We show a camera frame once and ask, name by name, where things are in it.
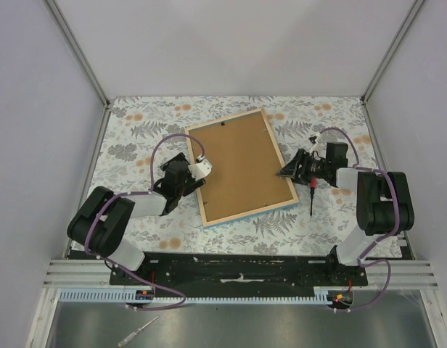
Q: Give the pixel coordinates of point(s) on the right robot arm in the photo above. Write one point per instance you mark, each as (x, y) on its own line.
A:
(383, 200)

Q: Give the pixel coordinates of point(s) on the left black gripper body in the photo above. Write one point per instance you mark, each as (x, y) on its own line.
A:
(189, 185)

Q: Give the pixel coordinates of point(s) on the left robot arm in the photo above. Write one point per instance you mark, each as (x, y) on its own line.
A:
(100, 224)

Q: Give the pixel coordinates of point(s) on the clear handled screwdriver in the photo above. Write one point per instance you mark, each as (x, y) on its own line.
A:
(135, 333)

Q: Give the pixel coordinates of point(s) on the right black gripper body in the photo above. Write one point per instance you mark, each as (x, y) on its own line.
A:
(311, 168)

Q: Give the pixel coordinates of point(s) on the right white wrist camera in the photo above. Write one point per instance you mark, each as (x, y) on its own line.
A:
(315, 141)

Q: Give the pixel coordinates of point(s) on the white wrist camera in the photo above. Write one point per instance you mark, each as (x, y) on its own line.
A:
(201, 168)
(315, 141)

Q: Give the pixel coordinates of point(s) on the blue picture frame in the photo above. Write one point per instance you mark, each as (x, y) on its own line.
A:
(245, 157)

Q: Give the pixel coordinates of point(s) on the red handled screwdriver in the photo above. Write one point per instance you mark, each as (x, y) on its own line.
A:
(312, 197)

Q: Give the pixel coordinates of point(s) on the aluminium rail bar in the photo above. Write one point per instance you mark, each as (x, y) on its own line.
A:
(90, 274)

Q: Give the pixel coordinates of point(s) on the right aluminium corner post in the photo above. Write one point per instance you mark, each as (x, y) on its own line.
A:
(400, 35)

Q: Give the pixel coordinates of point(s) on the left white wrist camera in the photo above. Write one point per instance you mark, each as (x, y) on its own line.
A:
(201, 168)

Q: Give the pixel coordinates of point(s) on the left aluminium corner post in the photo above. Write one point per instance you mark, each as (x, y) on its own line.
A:
(69, 36)

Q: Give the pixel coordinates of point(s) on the aluminium corner post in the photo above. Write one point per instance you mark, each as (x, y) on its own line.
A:
(69, 36)
(400, 35)

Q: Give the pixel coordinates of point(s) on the light blue cable duct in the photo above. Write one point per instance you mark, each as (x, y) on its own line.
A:
(145, 297)

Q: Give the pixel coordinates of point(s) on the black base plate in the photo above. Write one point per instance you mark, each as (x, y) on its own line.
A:
(206, 276)

